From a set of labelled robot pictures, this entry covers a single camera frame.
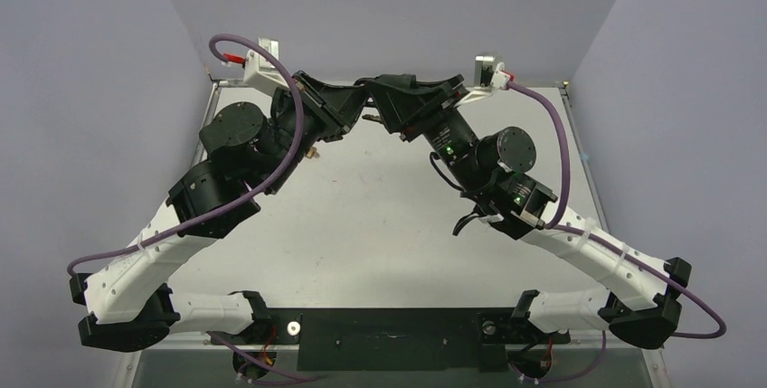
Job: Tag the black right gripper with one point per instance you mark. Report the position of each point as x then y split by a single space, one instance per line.
428 110

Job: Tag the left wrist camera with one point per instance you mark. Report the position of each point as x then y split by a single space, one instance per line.
258 72

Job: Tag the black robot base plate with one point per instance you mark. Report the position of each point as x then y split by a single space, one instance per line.
397 339

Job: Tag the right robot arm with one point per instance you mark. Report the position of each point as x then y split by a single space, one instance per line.
636 297

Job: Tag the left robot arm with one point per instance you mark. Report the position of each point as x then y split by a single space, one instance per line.
249 151

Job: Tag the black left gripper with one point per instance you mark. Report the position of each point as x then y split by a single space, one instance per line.
326 101

